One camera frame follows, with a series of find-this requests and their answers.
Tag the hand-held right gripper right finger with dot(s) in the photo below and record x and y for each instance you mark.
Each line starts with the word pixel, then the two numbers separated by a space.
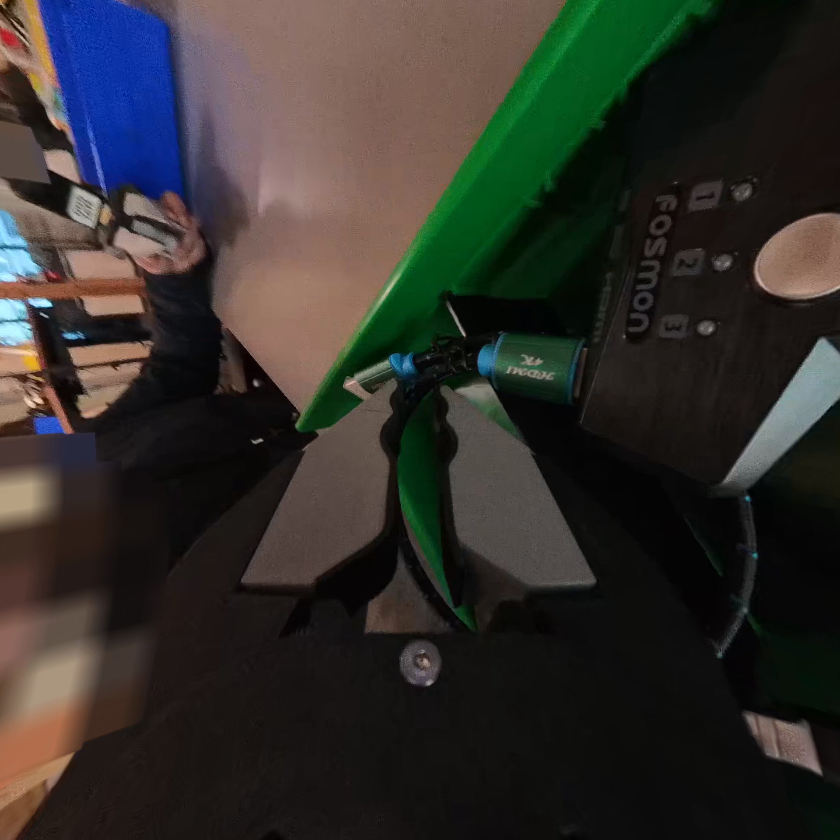
pixel 518 518

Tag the green storage bin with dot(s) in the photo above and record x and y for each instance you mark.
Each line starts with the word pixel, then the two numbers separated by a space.
pixel 492 197

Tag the window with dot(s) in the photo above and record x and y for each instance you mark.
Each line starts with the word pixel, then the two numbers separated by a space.
pixel 10 262

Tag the person's left hand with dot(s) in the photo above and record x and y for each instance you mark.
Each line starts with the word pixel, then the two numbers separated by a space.
pixel 190 253

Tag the person's left forearm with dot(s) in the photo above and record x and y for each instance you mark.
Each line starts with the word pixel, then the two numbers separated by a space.
pixel 177 341

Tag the blue storage bin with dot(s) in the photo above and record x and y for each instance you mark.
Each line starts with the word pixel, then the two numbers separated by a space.
pixel 118 98

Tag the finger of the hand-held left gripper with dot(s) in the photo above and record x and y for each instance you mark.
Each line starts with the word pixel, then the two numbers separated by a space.
pixel 148 243
pixel 144 207

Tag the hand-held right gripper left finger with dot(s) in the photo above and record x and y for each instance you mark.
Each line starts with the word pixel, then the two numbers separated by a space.
pixel 328 518

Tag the brushed metal hub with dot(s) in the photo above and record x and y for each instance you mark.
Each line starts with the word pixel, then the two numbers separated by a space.
pixel 689 394

